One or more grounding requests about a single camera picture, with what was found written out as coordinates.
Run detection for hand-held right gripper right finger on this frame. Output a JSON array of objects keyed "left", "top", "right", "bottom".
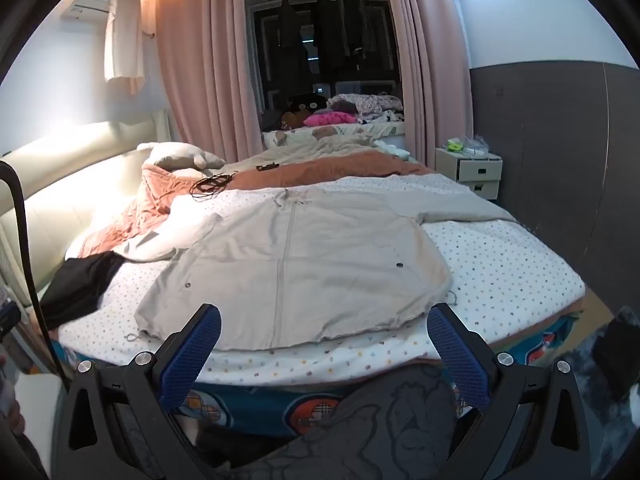
[{"left": 427, "top": 303, "right": 593, "bottom": 480}]

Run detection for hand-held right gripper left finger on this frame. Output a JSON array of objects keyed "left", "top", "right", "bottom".
[{"left": 52, "top": 303, "right": 222, "bottom": 480}]

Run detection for beige jacket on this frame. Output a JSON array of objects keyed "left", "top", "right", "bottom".
[{"left": 119, "top": 174, "right": 517, "bottom": 352}]

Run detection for dark clothes on floor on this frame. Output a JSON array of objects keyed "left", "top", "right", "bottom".
[{"left": 560, "top": 305, "right": 640, "bottom": 461}]

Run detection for pile of floral clothes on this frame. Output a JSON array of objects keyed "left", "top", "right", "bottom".
[{"left": 327, "top": 93, "right": 404, "bottom": 122}]

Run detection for hanging dark clothes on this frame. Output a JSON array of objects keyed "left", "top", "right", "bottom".
[{"left": 275, "top": 0, "right": 397, "bottom": 77}]

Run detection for black garment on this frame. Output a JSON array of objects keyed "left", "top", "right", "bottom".
[{"left": 39, "top": 251, "right": 127, "bottom": 332}]

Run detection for blue cartoon bed sheet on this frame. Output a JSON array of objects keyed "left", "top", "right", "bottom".
[{"left": 49, "top": 305, "right": 587, "bottom": 438}]

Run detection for floral dotted white blanket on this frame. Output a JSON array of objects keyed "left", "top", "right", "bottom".
[{"left": 54, "top": 187, "right": 587, "bottom": 388}]

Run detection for person's grey printed pants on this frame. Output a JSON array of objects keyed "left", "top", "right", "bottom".
[{"left": 197, "top": 364, "right": 478, "bottom": 480}]

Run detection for cream padded headboard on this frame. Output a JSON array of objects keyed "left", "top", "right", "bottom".
[{"left": 0, "top": 109, "right": 172, "bottom": 311}]

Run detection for cream nightstand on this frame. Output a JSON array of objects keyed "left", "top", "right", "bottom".
[{"left": 434, "top": 146, "right": 504, "bottom": 202}]

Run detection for cream plush toy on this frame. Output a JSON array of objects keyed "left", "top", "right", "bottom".
[{"left": 136, "top": 141, "right": 227, "bottom": 172}]

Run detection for pale green cloth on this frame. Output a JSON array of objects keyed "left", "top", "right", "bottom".
[{"left": 374, "top": 139, "right": 412, "bottom": 157}]

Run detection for orange quilt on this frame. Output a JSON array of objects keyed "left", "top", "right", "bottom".
[{"left": 77, "top": 151, "right": 433, "bottom": 260}]

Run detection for bear print bedding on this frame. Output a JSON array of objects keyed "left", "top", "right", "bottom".
[{"left": 262, "top": 122, "right": 406, "bottom": 150}]

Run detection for dark brown plush toy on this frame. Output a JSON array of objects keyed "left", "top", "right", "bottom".
[{"left": 281, "top": 94, "right": 328, "bottom": 129}]

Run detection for bright pink cloth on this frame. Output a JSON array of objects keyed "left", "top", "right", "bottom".
[{"left": 303, "top": 111, "right": 357, "bottom": 127}]

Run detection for wide pink curtain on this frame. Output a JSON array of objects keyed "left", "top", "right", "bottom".
[{"left": 154, "top": 0, "right": 267, "bottom": 162}]

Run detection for narrow pink curtain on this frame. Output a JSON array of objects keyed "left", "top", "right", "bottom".
[{"left": 382, "top": 0, "right": 473, "bottom": 162}]

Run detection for hanging white garment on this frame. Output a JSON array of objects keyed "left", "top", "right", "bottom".
[{"left": 103, "top": 0, "right": 147, "bottom": 96}]

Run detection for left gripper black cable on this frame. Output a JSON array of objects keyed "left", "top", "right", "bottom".
[{"left": 0, "top": 160, "right": 70, "bottom": 393}]

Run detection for tangled black cable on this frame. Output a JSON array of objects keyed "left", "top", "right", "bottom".
[{"left": 190, "top": 172, "right": 239, "bottom": 202}]

